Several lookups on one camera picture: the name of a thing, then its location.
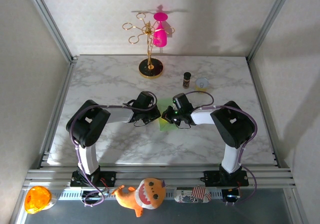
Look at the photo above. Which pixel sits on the clear cup yellow content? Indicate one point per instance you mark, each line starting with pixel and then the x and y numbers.
pixel 202 83

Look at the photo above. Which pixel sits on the black control box with light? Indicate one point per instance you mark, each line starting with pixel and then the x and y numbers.
pixel 231 196

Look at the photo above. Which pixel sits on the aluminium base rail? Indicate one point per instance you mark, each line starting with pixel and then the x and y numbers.
pixel 162 174

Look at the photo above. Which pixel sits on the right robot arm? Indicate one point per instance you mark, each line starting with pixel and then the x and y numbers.
pixel 232 126

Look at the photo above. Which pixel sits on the printed flag can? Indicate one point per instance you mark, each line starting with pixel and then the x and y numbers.
pixel 190 195

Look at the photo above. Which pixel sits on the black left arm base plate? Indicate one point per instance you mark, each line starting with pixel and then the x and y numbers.
pixel 107 177

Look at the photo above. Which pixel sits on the pink wine glass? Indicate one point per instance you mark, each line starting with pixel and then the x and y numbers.
pixel 160 37

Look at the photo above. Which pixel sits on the small dark spice bottle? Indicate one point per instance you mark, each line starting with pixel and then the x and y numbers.
pixel 187 81

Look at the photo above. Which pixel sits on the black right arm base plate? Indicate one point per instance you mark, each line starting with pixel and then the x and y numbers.
pixel 212 177

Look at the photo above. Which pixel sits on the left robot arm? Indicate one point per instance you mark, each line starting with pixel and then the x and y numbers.
pixel 87 123

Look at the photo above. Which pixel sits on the aluminium side rail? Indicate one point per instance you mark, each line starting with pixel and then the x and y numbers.
pixel 60 103
pixel 262 108

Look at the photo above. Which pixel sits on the orange plush shark toy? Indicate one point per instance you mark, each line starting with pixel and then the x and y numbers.
pixel 147 194

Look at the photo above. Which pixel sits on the translucent orange ball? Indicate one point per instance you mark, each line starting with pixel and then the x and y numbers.
pixel 37 200

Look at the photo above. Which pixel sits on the green cloth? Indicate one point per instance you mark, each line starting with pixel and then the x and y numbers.
pixel 166 103

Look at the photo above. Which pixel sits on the aluminium frame post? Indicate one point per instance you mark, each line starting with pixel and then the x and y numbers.
pixel 50 21
pixel 270 21

